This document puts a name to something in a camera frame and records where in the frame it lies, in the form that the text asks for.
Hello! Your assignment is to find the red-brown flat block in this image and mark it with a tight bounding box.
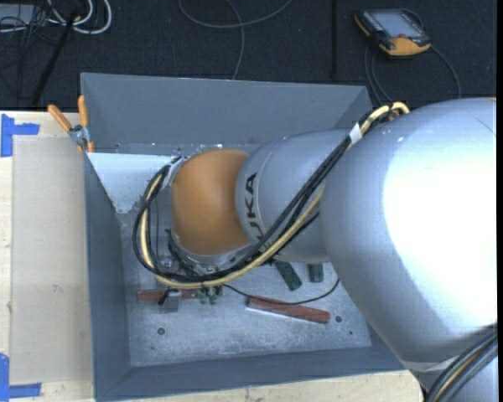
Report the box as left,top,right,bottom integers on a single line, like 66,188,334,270
136,288,224,305
245,293,332,325

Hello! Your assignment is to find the grey metal bin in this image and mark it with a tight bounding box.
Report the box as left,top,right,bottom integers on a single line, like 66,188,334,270
80,72,407,402

